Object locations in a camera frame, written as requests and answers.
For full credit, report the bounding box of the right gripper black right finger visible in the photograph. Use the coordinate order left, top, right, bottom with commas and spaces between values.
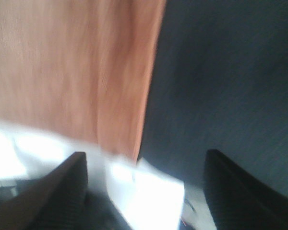
204, 149, 288, 230

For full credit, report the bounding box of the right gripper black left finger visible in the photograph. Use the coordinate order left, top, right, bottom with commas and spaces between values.
0, 152, 88, 230

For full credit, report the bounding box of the brown towel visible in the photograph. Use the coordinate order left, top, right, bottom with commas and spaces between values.
0, 0, 166, 161

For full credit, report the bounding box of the white plastic basket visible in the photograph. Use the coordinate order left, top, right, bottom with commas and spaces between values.
0, 121, 185, 230

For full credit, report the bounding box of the black table cloth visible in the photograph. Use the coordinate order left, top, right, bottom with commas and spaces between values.
140, 0, 288, 196

